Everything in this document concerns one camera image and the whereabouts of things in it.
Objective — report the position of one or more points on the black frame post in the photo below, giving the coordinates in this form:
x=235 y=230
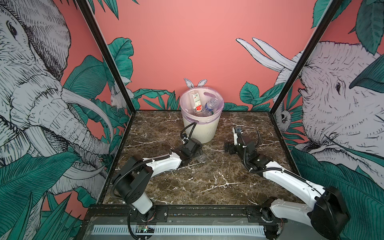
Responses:
x=325 y=20
x=88 y=15

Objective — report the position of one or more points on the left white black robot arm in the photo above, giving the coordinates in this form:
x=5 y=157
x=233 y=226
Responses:
x=130 y=182

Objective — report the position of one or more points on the white ribbed trash bin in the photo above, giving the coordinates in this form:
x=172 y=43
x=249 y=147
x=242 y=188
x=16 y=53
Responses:
x=205 y=129

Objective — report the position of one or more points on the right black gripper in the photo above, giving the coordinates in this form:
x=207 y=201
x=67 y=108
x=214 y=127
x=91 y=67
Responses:
x=232 y=147

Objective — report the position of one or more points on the blue label bottle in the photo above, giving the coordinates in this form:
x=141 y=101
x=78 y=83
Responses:
x=202 y=158
x=212 y=104

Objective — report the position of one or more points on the pink bin liner bag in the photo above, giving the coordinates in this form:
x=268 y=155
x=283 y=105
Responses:
x=205 y=94

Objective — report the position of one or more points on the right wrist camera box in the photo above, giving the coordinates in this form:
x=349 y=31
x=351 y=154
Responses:
x=237 y=132

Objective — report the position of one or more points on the white slotted cable duct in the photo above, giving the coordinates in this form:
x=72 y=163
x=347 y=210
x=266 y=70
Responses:
x=170 y=230

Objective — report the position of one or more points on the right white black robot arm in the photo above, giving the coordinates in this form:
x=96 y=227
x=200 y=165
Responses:
x=323 y=209

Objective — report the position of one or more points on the right black frame post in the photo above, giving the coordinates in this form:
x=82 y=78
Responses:
x=325 y=20

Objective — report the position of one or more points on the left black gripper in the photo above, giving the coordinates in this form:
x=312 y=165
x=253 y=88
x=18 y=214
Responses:
x=199 y=152

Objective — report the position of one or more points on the left black frame post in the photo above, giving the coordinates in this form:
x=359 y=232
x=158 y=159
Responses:
x=88 y=15

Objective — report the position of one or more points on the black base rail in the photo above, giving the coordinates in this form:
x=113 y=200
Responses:
x=163 y=213

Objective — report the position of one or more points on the clear bottle red white label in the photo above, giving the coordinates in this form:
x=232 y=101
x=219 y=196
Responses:
x=196 y=101

